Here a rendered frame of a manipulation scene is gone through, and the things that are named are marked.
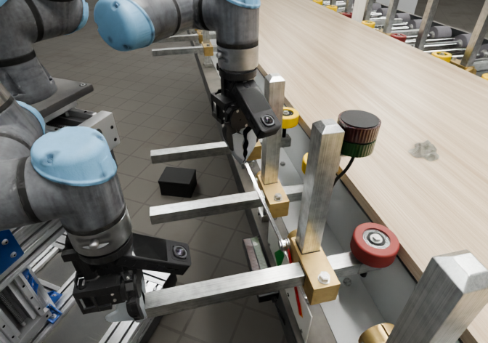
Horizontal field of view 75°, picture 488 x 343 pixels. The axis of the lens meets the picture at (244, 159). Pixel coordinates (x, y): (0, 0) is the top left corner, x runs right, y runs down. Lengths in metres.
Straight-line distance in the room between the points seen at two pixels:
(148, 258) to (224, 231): 1.35
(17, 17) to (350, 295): 0.98
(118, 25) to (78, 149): 0.21
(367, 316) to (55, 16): 1.00
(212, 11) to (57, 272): 1.29
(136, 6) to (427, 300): 0.48
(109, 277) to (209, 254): 1.24
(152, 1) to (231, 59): 0.15
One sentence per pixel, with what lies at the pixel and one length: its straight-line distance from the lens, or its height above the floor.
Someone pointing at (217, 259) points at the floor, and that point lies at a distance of 1.70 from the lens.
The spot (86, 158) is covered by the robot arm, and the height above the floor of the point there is 1.17.
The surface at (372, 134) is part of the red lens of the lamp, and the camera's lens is 0.48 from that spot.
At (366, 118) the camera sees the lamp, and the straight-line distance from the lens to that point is 0.50.
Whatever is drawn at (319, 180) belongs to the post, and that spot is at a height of 1.05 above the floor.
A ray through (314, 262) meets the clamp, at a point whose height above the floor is 0.87.
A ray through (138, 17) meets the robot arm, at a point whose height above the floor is 1.26.
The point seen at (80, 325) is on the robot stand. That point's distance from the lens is 1.41.
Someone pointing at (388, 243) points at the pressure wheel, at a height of 0.90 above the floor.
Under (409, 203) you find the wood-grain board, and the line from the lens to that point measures 0.75.
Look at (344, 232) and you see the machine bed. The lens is 0.95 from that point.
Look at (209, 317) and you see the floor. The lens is 1.54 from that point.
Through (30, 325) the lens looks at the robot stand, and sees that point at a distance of 1.29.
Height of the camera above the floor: 1.36
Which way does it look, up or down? 36 degrees down
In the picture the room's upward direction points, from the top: straight up
